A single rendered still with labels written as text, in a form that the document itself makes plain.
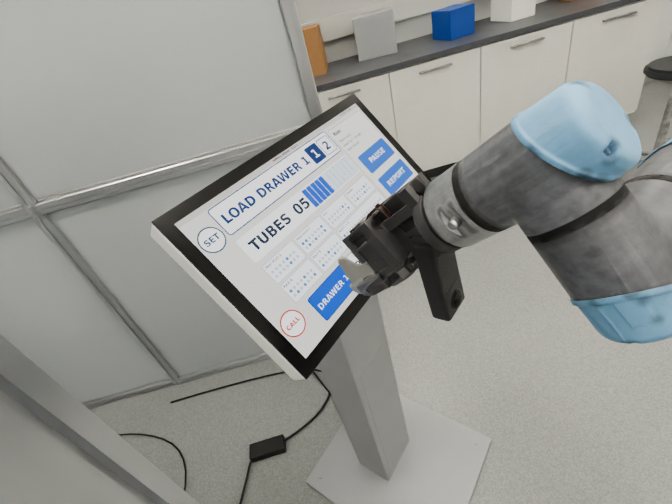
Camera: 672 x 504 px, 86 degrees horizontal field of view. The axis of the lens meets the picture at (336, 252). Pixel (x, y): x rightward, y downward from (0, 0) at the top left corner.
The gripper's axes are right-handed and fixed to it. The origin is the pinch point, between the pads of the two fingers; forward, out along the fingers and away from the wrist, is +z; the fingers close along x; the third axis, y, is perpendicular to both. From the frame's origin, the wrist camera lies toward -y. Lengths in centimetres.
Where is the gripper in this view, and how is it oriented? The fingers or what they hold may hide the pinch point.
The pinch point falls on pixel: (360, 285)
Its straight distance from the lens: 53.5
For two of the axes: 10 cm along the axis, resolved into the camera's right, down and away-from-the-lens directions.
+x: -5.8, 5.8, -5.8
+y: -6.7, -7.4, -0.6
